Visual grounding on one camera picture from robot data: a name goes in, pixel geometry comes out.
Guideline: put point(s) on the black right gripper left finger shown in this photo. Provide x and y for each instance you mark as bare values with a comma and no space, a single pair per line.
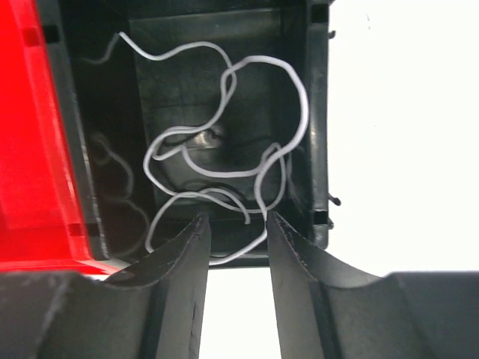
150,309

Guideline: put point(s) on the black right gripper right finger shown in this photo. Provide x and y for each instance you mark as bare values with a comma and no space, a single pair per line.
326,308

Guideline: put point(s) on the red plastic bin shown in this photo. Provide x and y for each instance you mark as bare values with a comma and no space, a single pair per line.
42,224

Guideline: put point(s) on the black plastic bin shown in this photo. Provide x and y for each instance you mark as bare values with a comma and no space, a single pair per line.
126,71

